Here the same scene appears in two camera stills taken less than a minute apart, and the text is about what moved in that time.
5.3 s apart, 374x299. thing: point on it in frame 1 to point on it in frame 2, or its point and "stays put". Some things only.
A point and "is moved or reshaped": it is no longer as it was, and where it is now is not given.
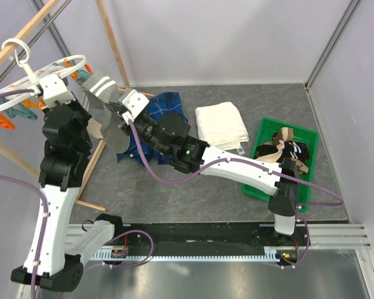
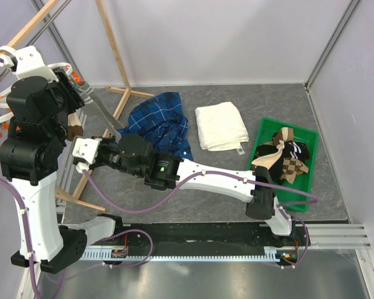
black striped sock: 295,150 stays put
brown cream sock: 93,128 is moved or reshaped
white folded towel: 222,126 stays put
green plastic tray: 310,137 stays put
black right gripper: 123,126 to 106,141
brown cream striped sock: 283,135 stays put
